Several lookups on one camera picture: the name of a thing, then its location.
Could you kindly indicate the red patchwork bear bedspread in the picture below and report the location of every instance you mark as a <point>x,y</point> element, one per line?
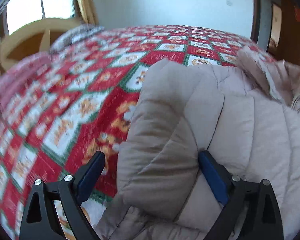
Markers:
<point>83,102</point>

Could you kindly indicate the brown wooden door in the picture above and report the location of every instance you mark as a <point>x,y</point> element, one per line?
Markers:
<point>288,48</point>

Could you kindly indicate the red double happiness decoration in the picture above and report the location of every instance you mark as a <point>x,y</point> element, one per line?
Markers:
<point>297,13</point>

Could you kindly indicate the dark wood door frame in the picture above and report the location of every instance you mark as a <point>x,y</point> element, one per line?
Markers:
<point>262,22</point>

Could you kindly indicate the pink folded quilt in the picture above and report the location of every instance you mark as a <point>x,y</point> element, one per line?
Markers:
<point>19,74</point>

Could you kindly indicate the striped grey pillow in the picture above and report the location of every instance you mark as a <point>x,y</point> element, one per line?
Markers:
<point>74,35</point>

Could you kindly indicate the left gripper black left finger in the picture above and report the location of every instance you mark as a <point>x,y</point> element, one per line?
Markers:
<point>40,220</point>

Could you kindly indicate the beige quilted down jacket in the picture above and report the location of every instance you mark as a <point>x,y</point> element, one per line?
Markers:
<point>246,116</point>

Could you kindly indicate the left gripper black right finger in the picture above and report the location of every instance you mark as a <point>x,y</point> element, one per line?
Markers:
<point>263,217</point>

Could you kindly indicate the yellow right curtain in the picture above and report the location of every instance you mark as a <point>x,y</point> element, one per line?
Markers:
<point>88,11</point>

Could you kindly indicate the cream and wood headboard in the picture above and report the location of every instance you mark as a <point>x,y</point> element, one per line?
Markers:
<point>32,38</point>

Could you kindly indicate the window with metal frame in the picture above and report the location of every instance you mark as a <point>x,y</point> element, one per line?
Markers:
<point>19,13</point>

